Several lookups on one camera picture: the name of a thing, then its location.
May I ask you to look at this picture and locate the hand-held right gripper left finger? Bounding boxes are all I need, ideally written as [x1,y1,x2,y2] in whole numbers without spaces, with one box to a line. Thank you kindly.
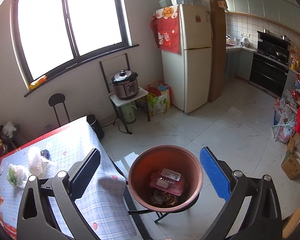
[16,148,101,240]

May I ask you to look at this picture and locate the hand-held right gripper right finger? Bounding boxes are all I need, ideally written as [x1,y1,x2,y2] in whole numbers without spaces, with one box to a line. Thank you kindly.
[199,146,283,240]

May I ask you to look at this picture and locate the clear plastic container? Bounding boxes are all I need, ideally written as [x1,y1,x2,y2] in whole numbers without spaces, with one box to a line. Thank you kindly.
[44,159,58,172]

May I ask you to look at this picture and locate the red label plastic tray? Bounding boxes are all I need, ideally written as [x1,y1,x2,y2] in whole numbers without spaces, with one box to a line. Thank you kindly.
[150,169,185,197]

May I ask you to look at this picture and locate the white foam fruit net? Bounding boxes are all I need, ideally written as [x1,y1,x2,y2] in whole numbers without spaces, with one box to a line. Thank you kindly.
[27,147,48,176]

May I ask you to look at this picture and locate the brown wrapper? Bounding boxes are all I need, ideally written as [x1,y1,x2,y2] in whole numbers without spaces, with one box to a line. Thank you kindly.
[152,189,177,206]

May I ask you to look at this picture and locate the brown plastic trash bin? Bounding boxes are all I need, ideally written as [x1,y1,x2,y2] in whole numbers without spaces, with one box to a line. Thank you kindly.
[128,146,204,212]

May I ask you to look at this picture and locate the white green plastic bag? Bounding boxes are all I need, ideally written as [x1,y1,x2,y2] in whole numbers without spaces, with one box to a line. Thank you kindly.
[7,164,30,188]

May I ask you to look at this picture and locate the blue checked table cover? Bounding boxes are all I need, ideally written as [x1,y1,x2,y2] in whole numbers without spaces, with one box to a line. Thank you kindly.
[0,124,138,237]

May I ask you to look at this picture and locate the black waste bin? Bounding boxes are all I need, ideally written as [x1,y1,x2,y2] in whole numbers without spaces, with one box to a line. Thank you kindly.
[86,114,105,140]

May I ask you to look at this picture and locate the pale green kettle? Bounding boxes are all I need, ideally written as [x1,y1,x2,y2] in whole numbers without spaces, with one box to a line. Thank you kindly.
[119,104,138,124]

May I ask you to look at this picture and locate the black round-back chair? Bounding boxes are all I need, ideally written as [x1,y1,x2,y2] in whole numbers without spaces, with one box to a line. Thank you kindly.
[48,93,71,128]

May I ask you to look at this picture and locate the black chair with white seat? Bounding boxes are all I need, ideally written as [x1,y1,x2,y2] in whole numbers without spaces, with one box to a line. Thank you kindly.
[99,53,151,134]

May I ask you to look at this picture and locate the brown cardboard box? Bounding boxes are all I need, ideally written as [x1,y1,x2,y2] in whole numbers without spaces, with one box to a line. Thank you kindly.
[281,152,300,180]

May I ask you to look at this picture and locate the crumpled white plastic bag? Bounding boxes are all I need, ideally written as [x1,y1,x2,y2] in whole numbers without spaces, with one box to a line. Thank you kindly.
[2,122,17,138]

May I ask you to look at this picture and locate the pile of plastic bags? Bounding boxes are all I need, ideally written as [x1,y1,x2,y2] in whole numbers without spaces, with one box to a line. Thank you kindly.
[272,80,300,143]

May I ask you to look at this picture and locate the flat cardboard piece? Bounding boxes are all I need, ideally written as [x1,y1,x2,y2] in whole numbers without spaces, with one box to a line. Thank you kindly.
[282,207,300,239]

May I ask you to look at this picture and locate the steel electric pressure cooker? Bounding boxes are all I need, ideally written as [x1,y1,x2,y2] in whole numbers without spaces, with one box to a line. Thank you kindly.
[109,69,140,100]

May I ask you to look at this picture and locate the yellow snack bag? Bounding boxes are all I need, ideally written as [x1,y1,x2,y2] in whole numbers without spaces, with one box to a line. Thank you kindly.
[29,76,48,90]

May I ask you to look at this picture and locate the cream refrigerator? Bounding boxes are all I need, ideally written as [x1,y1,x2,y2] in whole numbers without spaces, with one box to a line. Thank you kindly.
[155,4,213,114]

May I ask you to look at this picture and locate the red yellow bag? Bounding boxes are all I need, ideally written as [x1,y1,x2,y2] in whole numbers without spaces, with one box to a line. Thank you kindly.
[147,81,172,98]

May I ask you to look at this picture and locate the dark window sill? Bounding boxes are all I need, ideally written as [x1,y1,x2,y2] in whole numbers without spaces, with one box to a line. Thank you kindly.
[24,44,140,98]

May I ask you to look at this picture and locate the black stove oven unit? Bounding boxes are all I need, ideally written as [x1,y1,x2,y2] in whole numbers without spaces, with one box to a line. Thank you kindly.
[249,51,290,98]

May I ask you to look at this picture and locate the grey base cabinet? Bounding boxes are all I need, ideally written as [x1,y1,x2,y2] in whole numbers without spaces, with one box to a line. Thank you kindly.
[225,45,257,82]

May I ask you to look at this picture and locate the group of condiment bottles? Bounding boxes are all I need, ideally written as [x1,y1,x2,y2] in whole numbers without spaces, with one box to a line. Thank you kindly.
[289,45,300,80]

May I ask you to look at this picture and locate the black range hood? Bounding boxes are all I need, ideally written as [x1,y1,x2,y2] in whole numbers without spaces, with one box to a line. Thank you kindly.
[257,31,290,53]

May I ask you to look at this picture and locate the red fridge cover cloth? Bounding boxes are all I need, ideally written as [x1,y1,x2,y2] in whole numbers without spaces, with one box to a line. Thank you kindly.
[150,6,182,54]

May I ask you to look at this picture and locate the dark framed window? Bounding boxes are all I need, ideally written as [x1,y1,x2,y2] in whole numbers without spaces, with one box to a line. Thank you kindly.
[11,0,133,80]

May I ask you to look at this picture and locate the upper kitchen cabinets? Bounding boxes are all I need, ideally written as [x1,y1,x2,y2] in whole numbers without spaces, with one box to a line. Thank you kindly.
[220,0,300,34]

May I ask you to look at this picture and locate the black power cable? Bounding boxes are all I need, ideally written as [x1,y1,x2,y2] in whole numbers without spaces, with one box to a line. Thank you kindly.
[101,120,133,135]

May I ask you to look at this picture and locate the wooden door frame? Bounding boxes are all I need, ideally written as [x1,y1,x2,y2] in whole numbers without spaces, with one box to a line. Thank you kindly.
[206,0,227,103]

